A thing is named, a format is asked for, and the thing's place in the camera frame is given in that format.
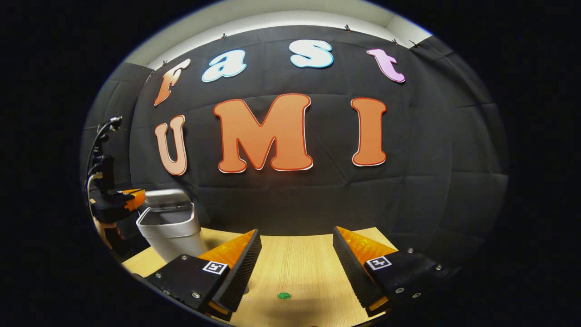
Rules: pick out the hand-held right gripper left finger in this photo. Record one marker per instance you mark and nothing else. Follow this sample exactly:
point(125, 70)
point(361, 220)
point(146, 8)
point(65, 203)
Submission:
point(240, 277)

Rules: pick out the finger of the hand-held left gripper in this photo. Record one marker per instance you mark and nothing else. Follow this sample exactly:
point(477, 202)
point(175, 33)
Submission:
point(136, 199)

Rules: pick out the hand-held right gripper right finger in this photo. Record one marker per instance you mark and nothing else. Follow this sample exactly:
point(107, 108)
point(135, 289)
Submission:
point(354, 272)

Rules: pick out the green paper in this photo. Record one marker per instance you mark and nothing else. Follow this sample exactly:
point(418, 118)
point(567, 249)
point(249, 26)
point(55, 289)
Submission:
point(284, 296)

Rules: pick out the white desktop garbage bin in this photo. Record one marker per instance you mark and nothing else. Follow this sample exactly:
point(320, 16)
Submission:
point(172, 236)

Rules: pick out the light wooden desktop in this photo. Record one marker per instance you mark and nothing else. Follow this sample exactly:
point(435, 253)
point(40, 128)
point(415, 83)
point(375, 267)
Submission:
point(295, 263)

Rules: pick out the black backdrop cloth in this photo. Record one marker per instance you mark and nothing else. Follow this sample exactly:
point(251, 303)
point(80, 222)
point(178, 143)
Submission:
point(408, 190)

